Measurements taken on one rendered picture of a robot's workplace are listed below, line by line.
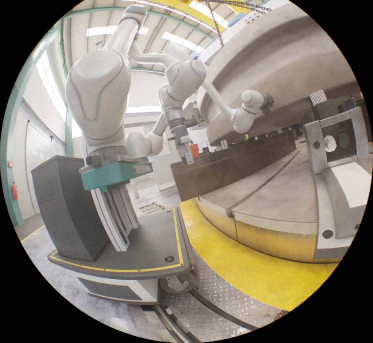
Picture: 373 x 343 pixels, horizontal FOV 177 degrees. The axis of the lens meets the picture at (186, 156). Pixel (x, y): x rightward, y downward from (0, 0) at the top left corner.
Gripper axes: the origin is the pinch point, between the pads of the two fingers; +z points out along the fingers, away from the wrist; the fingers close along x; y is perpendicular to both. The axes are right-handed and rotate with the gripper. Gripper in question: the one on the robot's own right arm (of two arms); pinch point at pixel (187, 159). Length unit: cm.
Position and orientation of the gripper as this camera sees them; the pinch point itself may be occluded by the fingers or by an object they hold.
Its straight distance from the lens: 51.8
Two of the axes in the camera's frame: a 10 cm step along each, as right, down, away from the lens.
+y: -9.5, 2.6, -1.6
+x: 1.4, -0.8, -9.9
